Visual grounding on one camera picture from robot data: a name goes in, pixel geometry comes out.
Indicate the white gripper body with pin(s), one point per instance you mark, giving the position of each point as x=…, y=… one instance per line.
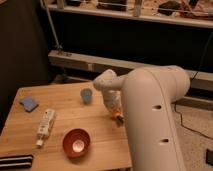
x=111, y=100

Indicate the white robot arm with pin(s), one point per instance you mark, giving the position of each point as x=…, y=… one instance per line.
x=145, y=95

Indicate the small blue cup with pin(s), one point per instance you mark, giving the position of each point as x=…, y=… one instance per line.
x=86, y=95

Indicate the red bowl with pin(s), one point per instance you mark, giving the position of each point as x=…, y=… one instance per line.
x=76, y=143

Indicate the white tube bottle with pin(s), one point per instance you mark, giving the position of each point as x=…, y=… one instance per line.
x=45, y=126

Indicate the metal pole stand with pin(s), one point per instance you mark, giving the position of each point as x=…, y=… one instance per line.
x=57, y=38

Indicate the blue sponge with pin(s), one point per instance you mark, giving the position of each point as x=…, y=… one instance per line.
x=29, y=104

